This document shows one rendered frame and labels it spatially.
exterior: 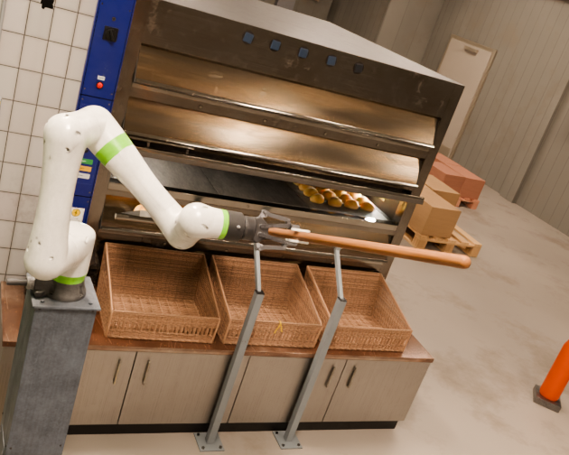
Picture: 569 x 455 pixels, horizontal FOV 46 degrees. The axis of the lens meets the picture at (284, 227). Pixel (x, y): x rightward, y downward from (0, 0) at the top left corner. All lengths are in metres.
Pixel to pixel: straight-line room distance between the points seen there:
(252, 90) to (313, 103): 0.36
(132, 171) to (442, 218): 5.94
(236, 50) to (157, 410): 1.86
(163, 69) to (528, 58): 9.63
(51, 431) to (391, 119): 2.43
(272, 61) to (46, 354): 1.85
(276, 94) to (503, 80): 9.35
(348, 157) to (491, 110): 8.94
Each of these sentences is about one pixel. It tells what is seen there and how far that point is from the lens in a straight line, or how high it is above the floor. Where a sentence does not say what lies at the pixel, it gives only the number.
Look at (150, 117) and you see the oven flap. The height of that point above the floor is 1.55.
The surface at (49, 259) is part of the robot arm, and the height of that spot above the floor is 1.42.
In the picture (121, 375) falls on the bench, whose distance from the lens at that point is 3.44.
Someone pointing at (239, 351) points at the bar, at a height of 0.61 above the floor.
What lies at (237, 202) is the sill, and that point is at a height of 1.17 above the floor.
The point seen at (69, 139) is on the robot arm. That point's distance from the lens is 2.00.
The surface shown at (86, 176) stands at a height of 1.20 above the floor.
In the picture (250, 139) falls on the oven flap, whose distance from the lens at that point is 3.60.
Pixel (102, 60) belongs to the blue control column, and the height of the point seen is 1.77.
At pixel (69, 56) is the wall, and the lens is 3.29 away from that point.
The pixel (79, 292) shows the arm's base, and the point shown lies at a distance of 2.40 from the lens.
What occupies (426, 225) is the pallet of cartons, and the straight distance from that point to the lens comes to 7.69.
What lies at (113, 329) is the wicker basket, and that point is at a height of 0.63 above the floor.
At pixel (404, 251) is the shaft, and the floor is 1.89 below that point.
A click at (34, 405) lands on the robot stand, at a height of 0.79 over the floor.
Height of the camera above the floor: 2.42
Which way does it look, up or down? 20 degrees down
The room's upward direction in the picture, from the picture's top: 19 degrees clockwise
